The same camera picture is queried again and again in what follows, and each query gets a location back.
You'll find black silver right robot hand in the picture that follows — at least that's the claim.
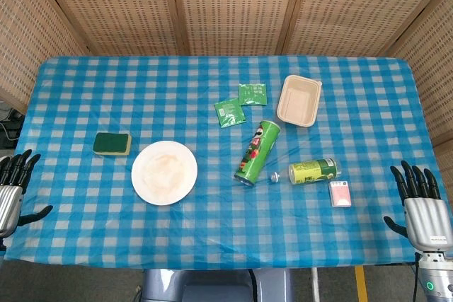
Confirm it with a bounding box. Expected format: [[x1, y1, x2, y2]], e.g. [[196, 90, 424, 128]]
[[383, 160, 453, 255]]

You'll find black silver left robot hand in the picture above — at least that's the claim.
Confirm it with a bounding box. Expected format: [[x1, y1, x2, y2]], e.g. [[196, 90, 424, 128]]
[[0, 149, 54, 243]]

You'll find green yellow sponge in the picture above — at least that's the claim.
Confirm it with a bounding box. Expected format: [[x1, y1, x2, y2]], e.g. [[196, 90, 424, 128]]
[[93, 132, 132, 158]]

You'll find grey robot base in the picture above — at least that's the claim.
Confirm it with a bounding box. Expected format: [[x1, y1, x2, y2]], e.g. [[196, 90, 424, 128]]
[[141, 268, 297, 302]]

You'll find white paper plate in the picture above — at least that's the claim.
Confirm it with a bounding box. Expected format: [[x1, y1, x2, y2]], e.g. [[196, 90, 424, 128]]
[[131, 140, 198, 207]]

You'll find blue checkered tablecloth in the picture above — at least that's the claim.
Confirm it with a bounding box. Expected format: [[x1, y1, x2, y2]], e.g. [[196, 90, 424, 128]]
[[0, 54, 449, 270]]

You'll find pink white card box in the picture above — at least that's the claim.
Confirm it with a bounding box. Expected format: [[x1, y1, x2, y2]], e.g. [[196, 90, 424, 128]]
[[328, 180, 352, 208]]

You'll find yellow floor tape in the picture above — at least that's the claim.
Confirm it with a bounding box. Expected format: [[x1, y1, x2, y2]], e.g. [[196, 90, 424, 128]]
[[355, 265, 369, 302]]

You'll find green label plastic bottle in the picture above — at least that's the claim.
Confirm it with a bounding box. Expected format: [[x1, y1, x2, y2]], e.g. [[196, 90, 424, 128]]
[[270, 158, 343, 185]]

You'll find bamboo screen panel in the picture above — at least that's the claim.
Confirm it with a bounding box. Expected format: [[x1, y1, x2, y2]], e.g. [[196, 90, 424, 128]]
[[385, 0, 453, 211], [279, 0, 453, 57], [166, 0, 309, 57], [0, 0, 89, 115], [31, 0, 185, 57]]

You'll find beige food container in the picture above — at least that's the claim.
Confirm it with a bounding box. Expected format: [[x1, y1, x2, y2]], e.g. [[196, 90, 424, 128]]
[[276, 74, 323, 129]]

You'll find green chips can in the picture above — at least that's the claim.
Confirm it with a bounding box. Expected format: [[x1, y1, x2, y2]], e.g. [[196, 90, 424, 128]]
[[234, 120, 282, 188]]

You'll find dark green sachet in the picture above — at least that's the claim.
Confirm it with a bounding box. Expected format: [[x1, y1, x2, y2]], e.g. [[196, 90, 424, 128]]
[[238, 83, 268, 107]]

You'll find light green sachet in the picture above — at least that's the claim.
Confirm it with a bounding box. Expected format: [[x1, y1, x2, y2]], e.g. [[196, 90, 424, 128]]
[[214, 98, 248, 129]]

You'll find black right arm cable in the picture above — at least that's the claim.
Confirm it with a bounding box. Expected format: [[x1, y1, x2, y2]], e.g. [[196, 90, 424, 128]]
[[413, 251, 423, 302]]

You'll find grey floor cable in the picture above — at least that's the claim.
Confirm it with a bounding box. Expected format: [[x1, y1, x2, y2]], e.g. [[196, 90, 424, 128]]
[[0, 120, 19, 142]]

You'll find black base cable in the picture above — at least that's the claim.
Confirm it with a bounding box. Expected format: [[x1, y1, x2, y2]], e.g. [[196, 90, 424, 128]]
[[247, 268, 258, 302]]

